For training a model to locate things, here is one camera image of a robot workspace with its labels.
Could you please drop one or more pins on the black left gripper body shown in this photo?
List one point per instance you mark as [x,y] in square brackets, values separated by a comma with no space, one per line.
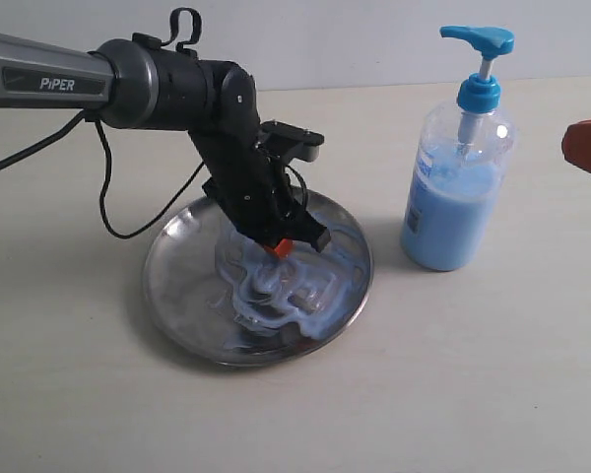
[255,193]

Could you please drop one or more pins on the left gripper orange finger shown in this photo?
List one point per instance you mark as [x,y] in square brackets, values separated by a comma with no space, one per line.
[281,250]

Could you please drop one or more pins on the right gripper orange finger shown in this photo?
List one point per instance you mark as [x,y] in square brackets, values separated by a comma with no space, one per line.
[576,144]

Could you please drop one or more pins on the round steel plate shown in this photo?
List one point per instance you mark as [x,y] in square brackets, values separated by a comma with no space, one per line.
[190,303]

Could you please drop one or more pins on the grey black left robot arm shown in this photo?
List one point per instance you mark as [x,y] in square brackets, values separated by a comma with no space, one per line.
[136,84]

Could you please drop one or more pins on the blue soap pump bottle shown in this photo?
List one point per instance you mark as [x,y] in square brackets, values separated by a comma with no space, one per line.
[461,160]

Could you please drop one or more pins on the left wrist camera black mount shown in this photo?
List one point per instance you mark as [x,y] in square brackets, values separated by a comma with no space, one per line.
[286,143]

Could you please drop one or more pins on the light blue soap smear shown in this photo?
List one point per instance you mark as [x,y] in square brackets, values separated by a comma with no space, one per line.
[315,292]

